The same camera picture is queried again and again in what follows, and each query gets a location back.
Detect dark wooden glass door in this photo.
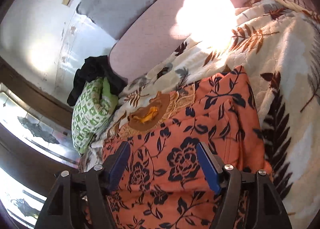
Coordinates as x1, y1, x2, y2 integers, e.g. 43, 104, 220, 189
0, 56, 81, 229

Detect green white patterned pillow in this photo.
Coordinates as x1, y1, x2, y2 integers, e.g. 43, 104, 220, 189
72, 77, 118, 154

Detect cream leaf-print fleece blanket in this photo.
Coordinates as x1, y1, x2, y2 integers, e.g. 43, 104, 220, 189
81, 0, 319, 228

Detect orange black floral garment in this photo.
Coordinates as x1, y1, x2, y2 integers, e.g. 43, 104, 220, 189
102, 66, 272, 228

